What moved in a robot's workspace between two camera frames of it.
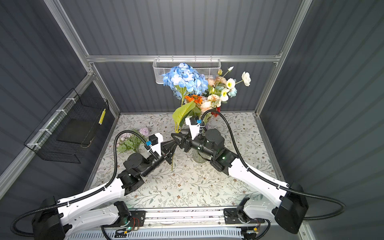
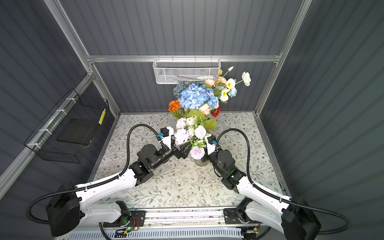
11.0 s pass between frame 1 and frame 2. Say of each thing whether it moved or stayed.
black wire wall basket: stayed
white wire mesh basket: stayed
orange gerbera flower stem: moved
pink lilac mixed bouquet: moved
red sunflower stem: stayed
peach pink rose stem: stayed
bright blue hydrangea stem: moved
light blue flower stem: stayed
